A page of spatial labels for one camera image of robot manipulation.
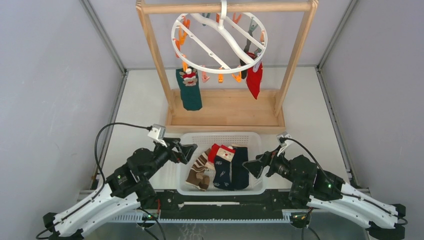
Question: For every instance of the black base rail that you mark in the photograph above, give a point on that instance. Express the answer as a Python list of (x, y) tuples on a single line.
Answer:
[(269, 205)]

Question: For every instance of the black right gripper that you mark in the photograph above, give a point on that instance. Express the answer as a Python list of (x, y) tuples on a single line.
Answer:
[(255, 166)]

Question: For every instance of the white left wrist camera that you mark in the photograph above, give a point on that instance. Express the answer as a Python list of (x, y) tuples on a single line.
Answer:
[(157, 133)]

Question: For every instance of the black grey sock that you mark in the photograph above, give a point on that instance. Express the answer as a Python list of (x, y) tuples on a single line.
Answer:
[(246, 49)]

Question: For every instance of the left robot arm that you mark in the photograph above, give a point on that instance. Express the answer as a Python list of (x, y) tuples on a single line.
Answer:
[(127, 188)]

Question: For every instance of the brown striped sock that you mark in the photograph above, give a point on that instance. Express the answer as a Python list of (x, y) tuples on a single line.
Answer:
[(196, 176)]

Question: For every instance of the white round clip hanger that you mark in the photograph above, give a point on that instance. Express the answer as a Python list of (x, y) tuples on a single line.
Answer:
[(216, 46)]

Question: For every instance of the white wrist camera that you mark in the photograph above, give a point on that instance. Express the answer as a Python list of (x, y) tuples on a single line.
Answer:
[(157, 133), (284, 142)]

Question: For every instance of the wooden hanger stand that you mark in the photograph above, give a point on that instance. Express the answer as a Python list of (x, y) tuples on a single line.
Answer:
[(227, 104)]

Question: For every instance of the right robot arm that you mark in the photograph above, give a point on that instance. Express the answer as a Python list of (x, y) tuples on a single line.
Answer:
[(321, 189)]

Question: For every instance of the dark green sock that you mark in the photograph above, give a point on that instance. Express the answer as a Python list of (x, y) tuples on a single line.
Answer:
[(189, 89)]

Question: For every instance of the navy sock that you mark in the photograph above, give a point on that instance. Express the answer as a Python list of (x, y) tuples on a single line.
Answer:
[(239, 174)]

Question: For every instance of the dark printed sock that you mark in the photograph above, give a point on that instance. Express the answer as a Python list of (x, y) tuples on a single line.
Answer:
[(223, 168)]

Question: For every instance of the red sock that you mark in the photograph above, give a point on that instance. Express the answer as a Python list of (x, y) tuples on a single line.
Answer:
[(210, 156), (254, 79)]

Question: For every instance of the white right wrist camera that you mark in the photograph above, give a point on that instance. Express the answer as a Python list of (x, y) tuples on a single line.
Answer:
[(284, 142)]

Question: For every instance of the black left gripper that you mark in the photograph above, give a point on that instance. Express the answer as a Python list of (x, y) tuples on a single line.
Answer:
[(185, 151)]

